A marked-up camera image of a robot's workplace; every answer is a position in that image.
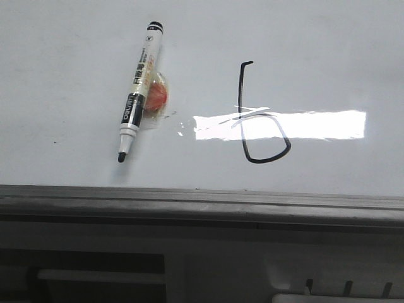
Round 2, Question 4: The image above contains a white metal stand frame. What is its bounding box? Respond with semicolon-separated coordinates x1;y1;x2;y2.
1;222;403;302

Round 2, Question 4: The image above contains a grey aluminium marker tray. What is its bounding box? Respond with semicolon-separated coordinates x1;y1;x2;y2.
1;185;403;234

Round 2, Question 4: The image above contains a black and white whiteboard marker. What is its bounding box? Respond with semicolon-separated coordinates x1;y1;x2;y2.
117;21;163;163

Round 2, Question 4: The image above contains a white whiteboard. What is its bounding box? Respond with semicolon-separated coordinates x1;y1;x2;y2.
1;1;403;196

